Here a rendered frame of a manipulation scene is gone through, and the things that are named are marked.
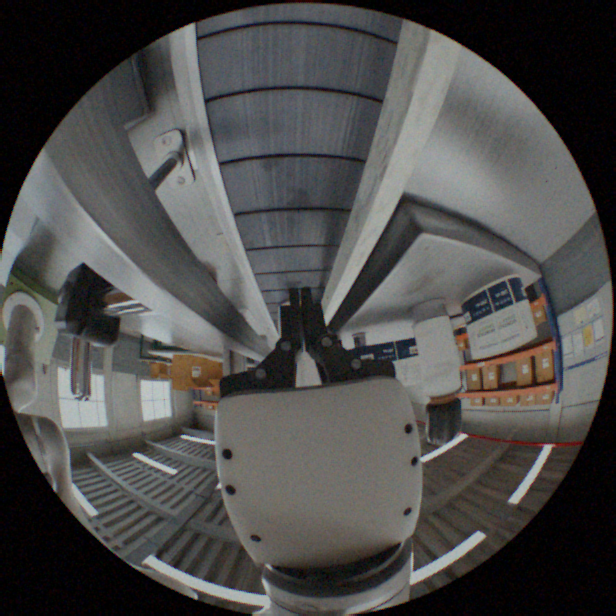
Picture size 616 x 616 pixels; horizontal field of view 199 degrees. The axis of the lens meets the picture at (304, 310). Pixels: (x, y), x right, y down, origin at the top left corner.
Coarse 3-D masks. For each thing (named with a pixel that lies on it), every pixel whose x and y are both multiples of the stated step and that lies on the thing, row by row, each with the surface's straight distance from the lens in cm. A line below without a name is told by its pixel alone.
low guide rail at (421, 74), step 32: (416, 32) 9; (416, 64) 8; (448, 64) 8; (416, 96) 7; (384, 128) 8; (416, 128) 7; (384, 160) 8; (416, 160) 8; (384, 192) 8; (352, 224) 10; (384, 224) 9; (352, 256) 11
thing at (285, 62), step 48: (240, 48) 10; (288, 48) 10; (336, 48) 10; (384, 48) 11; (240, 96) 10; (288, 96) 10; (336, 96) 10; (384, 96) 11; (240, 144) 10; (288, 144) 10; (336, 144) 10; (240, 192) 11; (288, 192) 11; (336, 192) 12; (288, 240) 14; (336, 240) 15
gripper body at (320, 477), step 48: (336, 384) 9; (384, 384) 9; (240, 432) 9; (288, 432) 8; (336, 432) 8; (384, 432) 9; (240, 480) 9; (288, 480) 8; (336, 480) 8; (384, 480) 9; (240, 528) 10; (288, 528) 9; (336, 528) 9; (384, 528) 10; (288, 576) 11
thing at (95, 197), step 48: (96, 96) 3; (48, 144) 3; (96, 144) 3; (48, 192) 3; (96, 192) 3; (144, 192) 4; (96, 240) 3; (144, 240) 3; (144, 288) 4; (192, 288) 4; (240, 336) 8
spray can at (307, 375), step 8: (280, 304) 24; (288, 304) 23; (280, 328) 23; (280, 336) 23; (304, 344) 21; (304, 352) 21; (304, 360) 21; (312, 360) 22; (304, 368) 21; (312, 368) 22; (304, 376) 21; (312, 376) 21; (296, 384) 21; (304, 384) 21; (312, 384) 21
